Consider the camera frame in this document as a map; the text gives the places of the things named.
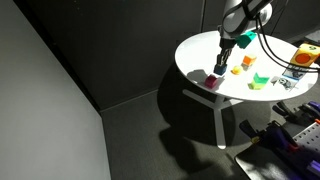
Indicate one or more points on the black white graffiti cube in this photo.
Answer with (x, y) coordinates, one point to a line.
(295, 71)

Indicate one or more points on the black mat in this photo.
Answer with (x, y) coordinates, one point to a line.
(266, 166)

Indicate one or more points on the pink block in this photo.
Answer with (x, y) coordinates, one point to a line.
(211, 81)

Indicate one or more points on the black clamp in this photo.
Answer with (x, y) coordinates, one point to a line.
(293, 111)

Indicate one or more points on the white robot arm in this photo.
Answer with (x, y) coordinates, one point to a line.
(245, 15)

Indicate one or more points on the purple clamp with orange tip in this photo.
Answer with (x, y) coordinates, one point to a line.
(270, 135)

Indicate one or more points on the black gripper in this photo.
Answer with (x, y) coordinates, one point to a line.
(226, 45)

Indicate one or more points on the white perforated board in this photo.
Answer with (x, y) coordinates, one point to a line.
(308, 136)

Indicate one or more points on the small orange block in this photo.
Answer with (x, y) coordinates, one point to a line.
(237, 70)

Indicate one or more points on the white table pedestal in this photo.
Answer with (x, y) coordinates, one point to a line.
(218, 116)

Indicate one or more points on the orange soft number cube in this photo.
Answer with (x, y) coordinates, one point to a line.
(305, 55)

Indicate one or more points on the small purple clamp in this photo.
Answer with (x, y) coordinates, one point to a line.
(315, 166)

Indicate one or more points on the blue block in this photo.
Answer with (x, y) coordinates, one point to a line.
(220, 69)

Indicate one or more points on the dark green block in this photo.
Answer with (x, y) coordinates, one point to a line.
(260, 79)

